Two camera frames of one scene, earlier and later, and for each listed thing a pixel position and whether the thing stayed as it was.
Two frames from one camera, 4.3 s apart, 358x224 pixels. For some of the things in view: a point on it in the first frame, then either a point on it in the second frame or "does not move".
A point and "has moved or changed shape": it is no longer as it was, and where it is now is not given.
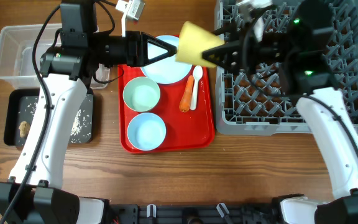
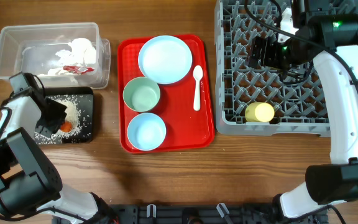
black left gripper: x=136 y=48 → x=53 y=112
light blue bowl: x=146 y=131 does not move
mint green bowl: x=141 y=94 does not move
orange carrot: x=185 y=100 has moved or changed shape
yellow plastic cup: x=192 y=41 → x=259 y=112
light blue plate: x=166 y=70 does not move
